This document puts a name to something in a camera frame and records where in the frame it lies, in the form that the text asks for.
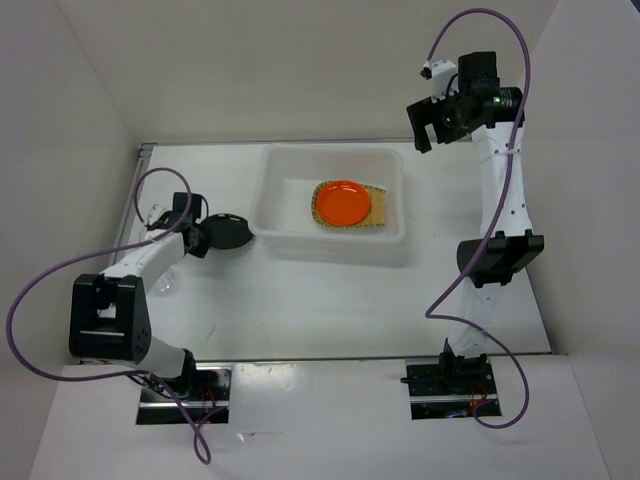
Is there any black round plate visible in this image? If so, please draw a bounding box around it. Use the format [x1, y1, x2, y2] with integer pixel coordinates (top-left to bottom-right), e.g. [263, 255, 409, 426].
[201, 213, 254, 250]

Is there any clear faceted plastic cup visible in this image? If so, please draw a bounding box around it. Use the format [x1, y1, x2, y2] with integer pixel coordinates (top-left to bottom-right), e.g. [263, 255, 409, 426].
[151, 271, 175, 296]

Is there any orange plastic plate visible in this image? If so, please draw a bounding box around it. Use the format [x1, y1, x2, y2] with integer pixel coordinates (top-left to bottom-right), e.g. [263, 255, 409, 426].
[313, 180, 371, 227]

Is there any woven bamboo tray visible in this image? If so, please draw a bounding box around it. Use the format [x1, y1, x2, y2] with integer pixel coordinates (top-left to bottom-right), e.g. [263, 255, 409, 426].
[310, 181, 386, 230]

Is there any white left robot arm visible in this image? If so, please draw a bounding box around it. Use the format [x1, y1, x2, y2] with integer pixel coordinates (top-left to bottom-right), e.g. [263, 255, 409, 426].
[69, 193, 214, 400]

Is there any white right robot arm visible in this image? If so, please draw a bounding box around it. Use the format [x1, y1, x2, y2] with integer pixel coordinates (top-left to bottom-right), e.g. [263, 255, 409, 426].
[407, 51, 544, 394]

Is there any clear plastic bin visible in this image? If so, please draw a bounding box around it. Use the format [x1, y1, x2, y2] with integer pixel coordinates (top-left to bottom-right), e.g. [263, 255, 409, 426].
[249, 144, 406, 262]

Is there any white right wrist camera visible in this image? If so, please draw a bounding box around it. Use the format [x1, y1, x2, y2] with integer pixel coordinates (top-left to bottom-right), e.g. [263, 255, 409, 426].
[420, 60, 459, 102]

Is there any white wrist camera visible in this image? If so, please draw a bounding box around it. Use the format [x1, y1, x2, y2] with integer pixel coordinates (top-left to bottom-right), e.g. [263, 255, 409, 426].
[143, 203, 173, 231]
[420, 60, 459, 102]

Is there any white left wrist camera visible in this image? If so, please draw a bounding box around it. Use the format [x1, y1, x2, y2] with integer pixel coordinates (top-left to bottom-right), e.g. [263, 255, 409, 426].
[143, 203, 173, 231]

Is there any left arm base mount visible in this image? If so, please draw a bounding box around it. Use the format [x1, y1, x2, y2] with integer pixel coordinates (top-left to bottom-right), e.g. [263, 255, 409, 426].
[135, 363, 233, 426]

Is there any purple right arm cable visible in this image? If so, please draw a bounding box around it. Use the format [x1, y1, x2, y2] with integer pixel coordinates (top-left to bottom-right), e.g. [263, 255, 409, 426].
[424, 9, 531, 430]

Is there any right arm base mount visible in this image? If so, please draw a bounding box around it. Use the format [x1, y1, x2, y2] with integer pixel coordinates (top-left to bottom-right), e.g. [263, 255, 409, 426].
[400, 355, 501, 421]

